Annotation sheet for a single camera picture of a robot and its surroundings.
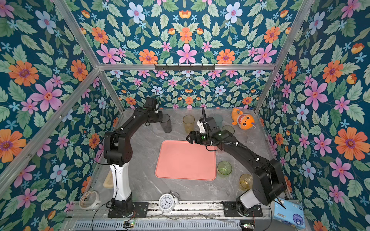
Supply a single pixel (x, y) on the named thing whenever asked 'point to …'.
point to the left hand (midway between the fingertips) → (162, 116)
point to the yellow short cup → (245, 181)
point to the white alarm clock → (167, 201)
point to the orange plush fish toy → (244, 121)
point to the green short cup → (224, 168)
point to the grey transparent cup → (166, 123)
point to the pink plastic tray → (181, 160)
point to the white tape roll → (95, 203)
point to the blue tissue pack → (289, 211)
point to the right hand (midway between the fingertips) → (195, 135)
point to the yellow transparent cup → (189, 123)
